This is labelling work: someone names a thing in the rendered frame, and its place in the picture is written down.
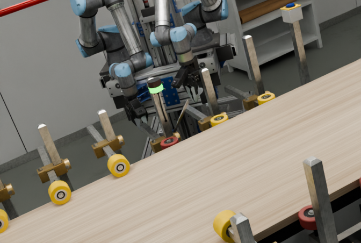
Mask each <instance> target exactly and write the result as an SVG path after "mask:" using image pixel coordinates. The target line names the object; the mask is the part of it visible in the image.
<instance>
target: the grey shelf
mask: <svg viewBox="0 0 361 243"><path fill-rule="evenodd" d="M264 1H267V0H227V3H228V18H227V19H225V20H222V21H217V22H216V25H217V28H218V32H219V33H220V35H221V34H225V33H230V34H233V33H235V36H236V41H237V50H238V56H234V58H233V59H230V60H226V62H227V67H228V71H229V72H233V71H234V70H233V67H235V68H238V69H241V70H244V71H247V73H248V77H249V79H250V80H252V78H251V74H250V70H249V66H248V62H247V57H246V53H245V50H244V46H243V41H242V37H243V36H245V35H250V36H252V40H253V43H254V48H255V52H256V57H257V61H258V65H259V66H260V65H262V64H264V63H266V62H268V61H270V60H273V59H275V58H277V57H279V56H281V55H284V54H286V53H288V52H290V51H292V50H294V47H293V42H292V37H291V31H290V27H289V23H286V22H283V17H282V13H281V9H280V8H279V9H276V10H274V11H272V12H269V13H267V14H265V15H262V16H260V17H258V18H255V19H253V20H251V21H248V22H246V23H244V24H241V21H240V17H239V13H238V12H239V11H241V10H244V9H246V8H249V7H251V6H254V5H256V4H259V3H261V2H264ZM293 3H294V4H300V5H301V9H302V15H303V19H301V20H299V25H300V31H301V36H302V41H303V45H306V44H308V43H310V42H312V41H314V40H316V43H317V47H318V48H322V47H323V46H322V40H321V34H320V28H319V22H318V19H317V13H316V7H315V2H314V0H296V1H295V2H293ZM281 8H283V7H281Z"/></svg>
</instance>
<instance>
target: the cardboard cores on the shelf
mask: <svg viewBox="0 0 361 243"><path fill-rule="evenodd" d="M295 1H296V0H267V1H264V2H261V3H259V4H256V5H254V6H251V7H249V8H246V9H244V10H241V11H239V12H238V13H239V17H240V21H241V24H244V23H246V22H248V21H251V20H253V19H255V18H258V17H260V16H262V15H265V14H267V13H269V12H272V11H274V10H276V9H279V8H281V7H284V6H286V5H287V4H289V3H293V2H295Z"/></svg>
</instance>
